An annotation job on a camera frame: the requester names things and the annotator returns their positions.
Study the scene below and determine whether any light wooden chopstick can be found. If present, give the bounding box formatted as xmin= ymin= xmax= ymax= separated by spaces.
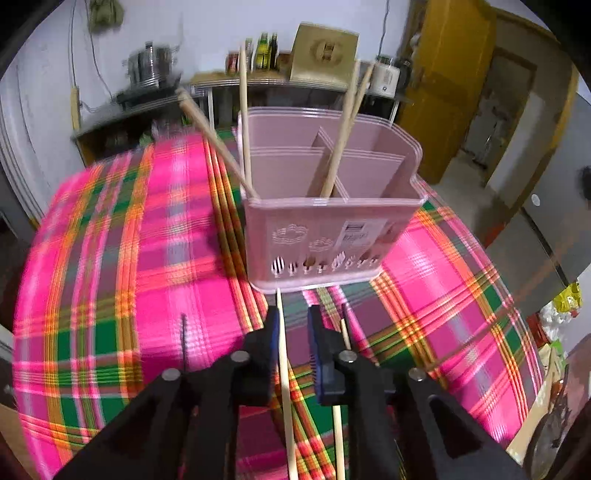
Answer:
xmin=238 ymin=43 xmax=252 ymax=183
xmin=321 ymin=60 xmax=360 ymax=198
xmin=276 ymin=289 xmax=298 ymax=480
xmin=175 ymin=87 xmax=259 ymax=198
xmin=349 ymin=62 xmax=375 ymax=130
xmin=332 ymin=318 xmax=351 ymax=480

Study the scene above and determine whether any black chopstick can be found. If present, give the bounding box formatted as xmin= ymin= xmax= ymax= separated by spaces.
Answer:
xmin=180 ymin=313 xmax=187 ymax=373

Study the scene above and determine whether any metal kitchen shelf left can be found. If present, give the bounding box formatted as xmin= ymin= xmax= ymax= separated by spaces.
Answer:
xmin=71 ymin=95 xmax=183 ymax=166

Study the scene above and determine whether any pink plaid tablecloth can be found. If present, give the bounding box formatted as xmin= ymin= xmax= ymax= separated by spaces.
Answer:
xmin=11 ymin=127 xmax=546 ymax=480

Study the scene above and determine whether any pink plastic utensil basket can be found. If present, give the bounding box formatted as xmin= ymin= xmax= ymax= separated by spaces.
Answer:
xmin=240 ymin=107 xmax=427 ymax=293

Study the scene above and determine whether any grey refrigerator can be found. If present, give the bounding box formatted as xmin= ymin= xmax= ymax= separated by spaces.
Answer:
xmin=487 ymin=96 xmax=590 ymax=317

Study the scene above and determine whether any black induction cooker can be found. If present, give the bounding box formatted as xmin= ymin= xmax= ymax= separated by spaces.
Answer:
xmin=115 ymin=76 xmax=180 ymax=110

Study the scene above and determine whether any beige power strip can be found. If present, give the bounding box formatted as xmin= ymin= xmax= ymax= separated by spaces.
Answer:
xmin=70 ymin=86 xmax=81 ymax=131

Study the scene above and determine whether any white electric kettle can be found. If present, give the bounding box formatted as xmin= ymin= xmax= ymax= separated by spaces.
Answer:
xmin=369 ymin=55 xmax=400 ymax=98

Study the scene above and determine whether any stainless steel steamer pot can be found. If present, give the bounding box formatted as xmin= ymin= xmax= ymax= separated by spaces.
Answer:
xmin=122 ymin=41 xmax=178 ymax=87

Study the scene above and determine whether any red sauce jar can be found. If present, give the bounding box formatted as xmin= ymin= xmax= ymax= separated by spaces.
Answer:
xmin=225 ymin=51 xmax=239 ymax=76

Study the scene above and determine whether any green oil bottle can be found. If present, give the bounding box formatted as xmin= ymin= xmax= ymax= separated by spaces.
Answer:
xmin=254 ymin=32 xmax=270 ymax=70

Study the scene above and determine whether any gold paper gift bag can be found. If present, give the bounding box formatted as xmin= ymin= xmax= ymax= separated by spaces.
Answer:
xmin=290 ymin=23 xmax=359 ymax=89

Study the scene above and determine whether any dark soy sauce bottle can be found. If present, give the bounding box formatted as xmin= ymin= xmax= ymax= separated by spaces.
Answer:
xmin=269 ymin=33 xmax=279 ymax=71

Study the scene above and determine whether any yellow wooden door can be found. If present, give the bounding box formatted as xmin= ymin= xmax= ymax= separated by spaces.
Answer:
xmin=398 ymin=1 xmax=496 ymax=185

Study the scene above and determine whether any green hanging cloth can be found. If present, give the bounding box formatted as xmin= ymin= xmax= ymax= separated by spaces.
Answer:
xmin=88 ymin=0 xmax=124 ymax=33

